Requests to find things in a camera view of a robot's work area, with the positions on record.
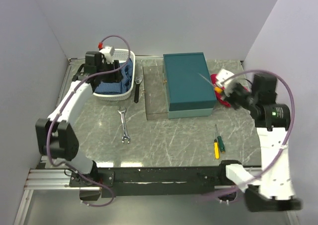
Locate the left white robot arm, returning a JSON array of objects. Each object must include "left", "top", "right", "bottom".
[{"left": 35, "top": 47, "right": 133, "bottom": 186}]

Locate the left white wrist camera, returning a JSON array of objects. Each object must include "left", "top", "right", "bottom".
[{"left": 98, "top": 42, "right": 115, "bottom": 64}]

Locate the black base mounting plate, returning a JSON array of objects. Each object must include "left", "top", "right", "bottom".
[{"left": 68, "top": 165, "right": 247, "bottom": 201}]

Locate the black adjustable wrench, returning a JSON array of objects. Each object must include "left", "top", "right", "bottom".
[{"left": 134, "top": 76, "right": 143, "bottom": 103}]

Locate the green handled screwdriver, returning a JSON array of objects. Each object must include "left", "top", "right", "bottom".
[{"left": 215, "top": 125, "right": 226, "bottom": 153}]

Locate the white plastic basket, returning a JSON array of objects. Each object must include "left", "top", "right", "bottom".
[{"left": 93, "top": 51, "right": 136, "bottom": 101}]

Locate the magenta cloth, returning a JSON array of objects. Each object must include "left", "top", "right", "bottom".
[{"left": 210, "top": 70, "right": 239, "bottom": 110}]

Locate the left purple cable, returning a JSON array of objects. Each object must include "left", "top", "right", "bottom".
[{"left": 46, "top": 35, "right": 132, "bottom": 208}]

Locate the teal storage box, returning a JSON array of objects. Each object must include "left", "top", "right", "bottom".
[{"left": 143, "top": 52, "right": 217, "bottom": 121}]

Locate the blue checkered cloth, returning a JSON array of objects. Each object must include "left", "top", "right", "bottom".
[{"left": 94, "top": 60, "right": 133, "bottom": 95}]

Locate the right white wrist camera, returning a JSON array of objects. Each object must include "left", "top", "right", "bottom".
[{"left": 220, "top": 74, "right": 235, "bottom": 97}]

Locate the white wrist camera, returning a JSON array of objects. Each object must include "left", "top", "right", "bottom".
[
  {"left": 220, "top": 74, "right": 235, "bottom": 97},
  {"left": 98, "top": 42, "right": 115, "bottom": 64}
]

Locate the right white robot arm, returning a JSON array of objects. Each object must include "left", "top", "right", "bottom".
[{"left": 216, "top": 71, "right": 303, "bottom": 212}]

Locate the silver open-end wrench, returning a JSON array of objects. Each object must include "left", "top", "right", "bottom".
[{"left": 118, "top": 107, "right": 131, "bottom": 144}]

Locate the yellow handled screwdriver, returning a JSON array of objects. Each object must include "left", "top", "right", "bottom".
[{"left": 214, "top": 136, "right": 220, "bottom": 159}]

